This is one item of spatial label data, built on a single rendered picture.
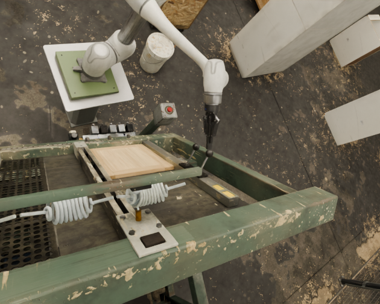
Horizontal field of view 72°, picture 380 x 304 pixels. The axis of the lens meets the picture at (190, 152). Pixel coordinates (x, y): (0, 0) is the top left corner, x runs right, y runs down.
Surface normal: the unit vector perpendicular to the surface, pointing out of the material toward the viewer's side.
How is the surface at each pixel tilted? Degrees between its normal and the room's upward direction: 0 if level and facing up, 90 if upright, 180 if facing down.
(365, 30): 90
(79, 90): 4
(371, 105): 90
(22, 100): 0
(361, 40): 90
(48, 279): 59
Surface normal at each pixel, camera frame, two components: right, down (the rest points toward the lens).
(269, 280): 0.46, -0.25
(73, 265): 0.04, -0.96
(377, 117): -0.81, 0.27
